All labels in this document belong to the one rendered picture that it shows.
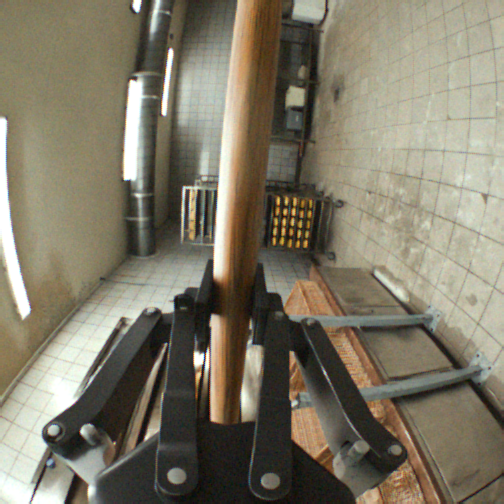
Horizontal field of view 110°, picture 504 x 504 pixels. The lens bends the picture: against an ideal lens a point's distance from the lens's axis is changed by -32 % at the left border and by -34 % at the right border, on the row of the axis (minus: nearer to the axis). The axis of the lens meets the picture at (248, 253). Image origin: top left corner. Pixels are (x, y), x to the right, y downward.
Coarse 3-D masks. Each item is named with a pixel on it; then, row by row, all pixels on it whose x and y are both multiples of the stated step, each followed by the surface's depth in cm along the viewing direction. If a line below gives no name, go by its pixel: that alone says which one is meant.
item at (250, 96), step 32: (256, 0) 11; (256, 32) 12; (256, 64) 12; (256, 96) 13; (224, 128) 15; (256, 128) 14; (224, 160) 15; (256, 160) 15; (224, 192) 16; (256, 192) 15; (224, 224) 16; (256, 224) 16; (224, 256) 17; (256, 256) 17; (224, 288) 17; (224, 320) 18; (224, 352) 19; (224, 384) 21; (224, 416) 22
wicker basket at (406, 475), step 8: (392, 432) 69; (328, 456) 79; (328, 464) 80; (408, 464) 55; (400, 472) 53; (408, 472) 52; (392, 480) 51; (400, 480) 50; (408, 480) 49; (416, 480) 48; (376, 488) 50; (384, 488) 49; (392, 488) 48; (400, 488) 53; (408, 488) 47; (416, 488) 46; (360, 496) 72; (368, 496) 67; (376, 496) 63; (384, 496) 46; (392, 496) 46; (400, 496) 51; (408, 496) 44; (416, 496) 43
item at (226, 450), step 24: (216, 432) 8; (240, 432) 8; (144, 456) 6; (216, 456) 7; (240, 456) 7; (96, 480) 5; (120, 480) 5; (144, 480) 5; (216, 480) 6; (240, 480) 6; (312, 480) 6; (336, 480) 6
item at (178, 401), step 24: (192, 312) 14; (192, 336) 12; (168, 360) 11; (192, 360) 11; (168, 384) 9; (192, 384) 9; (168, 408) 8; (192, 408) 8; (168, 432) 7; (192, 432) 7; (168, 456) 6; (192, 456) 6; (168, 480) 5; (192, 480) 5
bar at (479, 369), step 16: (320, 320) 120; (336, 320) 121; (352, 320) 121; (368, 320) 122; (384, 320) 123; (400, 320) 124; (416, 320) 125; (432, 320) 126; (480, 352) 85; (464, 368) 83; (480, 368) 81; (400, 384) 79; (416, 384) 78; (432, 384) 78; (448, 384) 80; (480, 384) 79; (304, 400) 75; (368, 400) 77
